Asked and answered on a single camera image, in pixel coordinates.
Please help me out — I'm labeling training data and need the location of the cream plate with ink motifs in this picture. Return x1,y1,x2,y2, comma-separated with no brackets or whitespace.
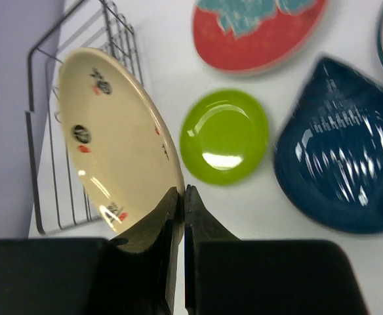
58,48,185,234

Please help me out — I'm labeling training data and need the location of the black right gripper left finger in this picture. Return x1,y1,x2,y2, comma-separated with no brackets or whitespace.
0,188,178,314

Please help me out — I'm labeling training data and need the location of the red and teal floral plate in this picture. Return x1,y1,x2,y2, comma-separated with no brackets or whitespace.
192,1,329,75

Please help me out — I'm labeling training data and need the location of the dark blue leaf-shaped plate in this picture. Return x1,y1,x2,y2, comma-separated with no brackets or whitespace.
273,56,383,234

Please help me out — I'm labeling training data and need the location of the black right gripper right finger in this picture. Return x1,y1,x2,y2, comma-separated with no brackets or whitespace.
184,185,367,314

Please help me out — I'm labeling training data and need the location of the metal wire dish rack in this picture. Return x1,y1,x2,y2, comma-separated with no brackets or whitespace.
25,1,143,237

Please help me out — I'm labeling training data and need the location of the lime green round plate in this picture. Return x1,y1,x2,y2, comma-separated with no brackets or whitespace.
179,89,270,186

